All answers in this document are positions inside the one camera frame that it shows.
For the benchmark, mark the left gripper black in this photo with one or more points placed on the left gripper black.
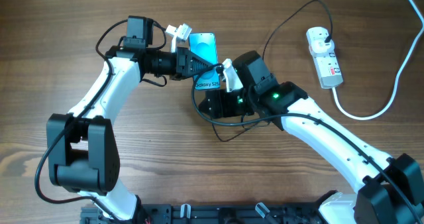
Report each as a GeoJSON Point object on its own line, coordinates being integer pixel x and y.
{"type": "Point", "coordinates": [183, 56]}

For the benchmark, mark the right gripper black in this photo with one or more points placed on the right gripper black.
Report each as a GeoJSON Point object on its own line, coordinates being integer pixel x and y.
{"type": "Point", "coordinates": [221, 108]}

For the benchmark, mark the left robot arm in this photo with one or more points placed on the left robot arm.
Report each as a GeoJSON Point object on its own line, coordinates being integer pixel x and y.
{"type": "Point", "coordinates": [82, 154]}

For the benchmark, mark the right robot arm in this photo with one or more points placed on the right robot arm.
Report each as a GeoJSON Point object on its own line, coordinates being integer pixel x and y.
{"type": "Point", "coordinates": [384, 189]}

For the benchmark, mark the white charger plug adapter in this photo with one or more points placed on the white charger plug adapter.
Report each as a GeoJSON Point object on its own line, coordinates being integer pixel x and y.
{"type": "Point", "coordinates": [319, 48]}

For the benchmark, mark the white power strip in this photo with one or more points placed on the white power strip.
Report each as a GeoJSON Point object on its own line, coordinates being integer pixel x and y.
{"type": "Point", "coordinates": [327, 67]}

